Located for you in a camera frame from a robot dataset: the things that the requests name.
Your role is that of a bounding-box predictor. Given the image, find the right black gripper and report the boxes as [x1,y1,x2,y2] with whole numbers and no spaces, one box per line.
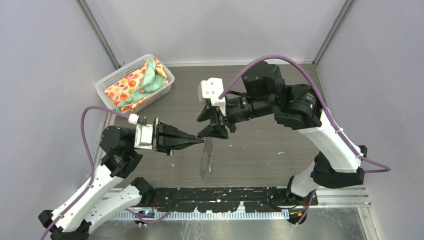
[196,93,275,138]

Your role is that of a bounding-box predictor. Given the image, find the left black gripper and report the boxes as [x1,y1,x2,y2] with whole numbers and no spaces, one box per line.
[134,117,205,156]

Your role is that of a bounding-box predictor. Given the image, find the metal keyring holder plate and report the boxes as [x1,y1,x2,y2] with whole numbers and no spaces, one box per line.
[199,137,215,179]

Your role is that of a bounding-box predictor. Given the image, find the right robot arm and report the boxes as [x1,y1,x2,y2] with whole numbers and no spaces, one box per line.
[197,61,367,205]

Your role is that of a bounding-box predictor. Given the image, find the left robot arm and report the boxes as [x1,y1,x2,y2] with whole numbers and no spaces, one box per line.
[38,113,204,240]

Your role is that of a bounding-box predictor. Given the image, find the colourful patterned cloth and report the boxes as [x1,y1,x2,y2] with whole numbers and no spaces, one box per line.
[104,56,170,114]

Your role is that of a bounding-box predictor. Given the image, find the white plastic basket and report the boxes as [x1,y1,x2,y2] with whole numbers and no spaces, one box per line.
[95,53,175,118]

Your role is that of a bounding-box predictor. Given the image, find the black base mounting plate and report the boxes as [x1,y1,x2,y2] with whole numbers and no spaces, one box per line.
[137,186,318,213]

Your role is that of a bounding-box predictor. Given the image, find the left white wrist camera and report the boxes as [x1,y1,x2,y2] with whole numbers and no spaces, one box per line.
[134,124,154,150]

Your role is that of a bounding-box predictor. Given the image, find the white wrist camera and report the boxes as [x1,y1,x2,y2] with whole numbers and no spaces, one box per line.
[197,77,227,116]
[134,124,154,150]

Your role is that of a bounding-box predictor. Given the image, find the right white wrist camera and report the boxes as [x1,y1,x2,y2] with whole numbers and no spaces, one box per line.
[197,77,227,116]

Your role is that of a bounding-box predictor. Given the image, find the white slotted cable duct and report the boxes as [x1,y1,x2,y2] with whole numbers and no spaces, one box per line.
[111,209,290,221]

